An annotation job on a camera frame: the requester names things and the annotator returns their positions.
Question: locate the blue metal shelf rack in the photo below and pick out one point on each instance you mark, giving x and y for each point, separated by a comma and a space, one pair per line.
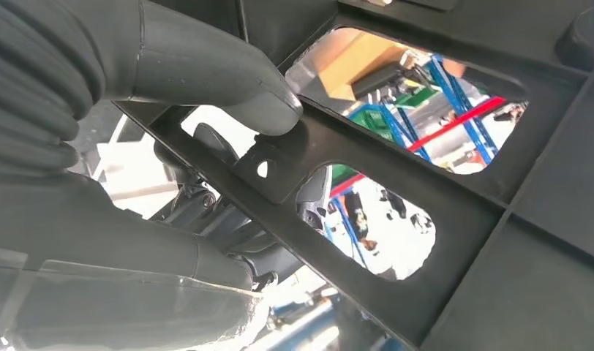
457, 102

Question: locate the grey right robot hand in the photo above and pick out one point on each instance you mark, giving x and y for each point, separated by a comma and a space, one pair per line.
205, 63

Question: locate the cardboard box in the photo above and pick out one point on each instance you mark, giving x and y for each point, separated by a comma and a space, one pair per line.
355, 63

